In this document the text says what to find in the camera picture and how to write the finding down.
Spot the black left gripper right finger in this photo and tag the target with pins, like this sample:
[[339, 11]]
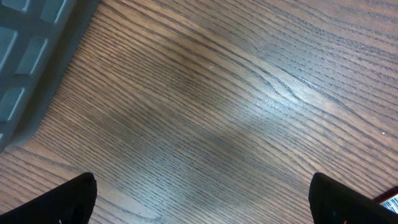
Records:
[[333, 202]]

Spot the grey plastic shopping basket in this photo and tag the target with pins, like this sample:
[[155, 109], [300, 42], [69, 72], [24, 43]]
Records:
[[38, 40]]

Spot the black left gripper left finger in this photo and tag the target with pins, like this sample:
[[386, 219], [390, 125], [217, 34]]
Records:
[[72, 202]]

